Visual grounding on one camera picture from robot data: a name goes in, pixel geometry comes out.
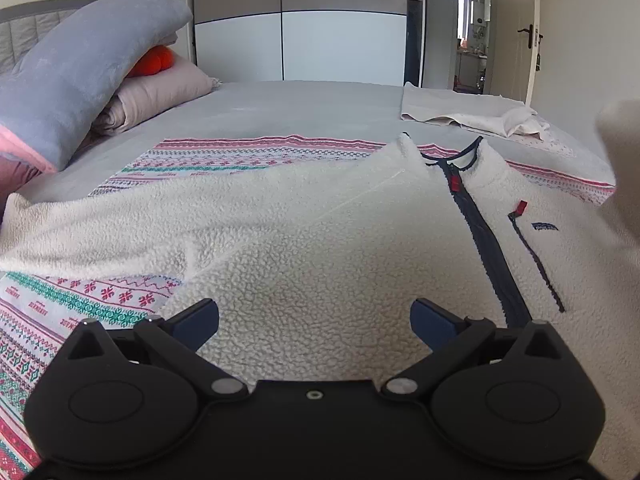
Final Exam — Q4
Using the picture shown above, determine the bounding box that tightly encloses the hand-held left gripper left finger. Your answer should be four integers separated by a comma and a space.
64, 298, 249, 401

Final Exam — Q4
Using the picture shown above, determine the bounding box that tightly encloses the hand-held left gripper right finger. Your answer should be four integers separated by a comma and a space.
382, 298, 569, 401

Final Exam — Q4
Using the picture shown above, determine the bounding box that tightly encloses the white fleece jacket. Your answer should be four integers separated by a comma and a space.
0, 97, 640, 396

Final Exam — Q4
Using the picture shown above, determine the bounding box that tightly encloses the patterned knit blanket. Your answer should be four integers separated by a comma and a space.
0, 134, 618, 476

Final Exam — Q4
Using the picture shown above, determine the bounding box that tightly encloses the beige towel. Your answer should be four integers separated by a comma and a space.
400, 82, 551, 140

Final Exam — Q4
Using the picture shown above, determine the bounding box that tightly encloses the beige pillow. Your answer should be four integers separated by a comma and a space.
92, 55, 216, 136

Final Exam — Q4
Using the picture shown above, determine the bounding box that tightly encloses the pink blanket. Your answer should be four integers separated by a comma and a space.
0, 125, 58, 211

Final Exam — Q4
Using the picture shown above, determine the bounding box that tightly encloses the orange plush toy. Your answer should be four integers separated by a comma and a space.
126, 45, 174, 78

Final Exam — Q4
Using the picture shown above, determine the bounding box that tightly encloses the grey blue pillow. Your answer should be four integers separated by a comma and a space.
0, 0, 194, 171

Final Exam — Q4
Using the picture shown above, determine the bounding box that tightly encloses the white and grey wardrobe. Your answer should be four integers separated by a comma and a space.
192, 0, 408, 86

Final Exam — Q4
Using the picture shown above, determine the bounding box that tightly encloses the cream door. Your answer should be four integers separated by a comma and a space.
490, 0, 542, 108

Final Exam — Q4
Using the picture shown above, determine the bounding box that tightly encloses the grey padded headboard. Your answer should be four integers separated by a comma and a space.
0, 0, 96, 76

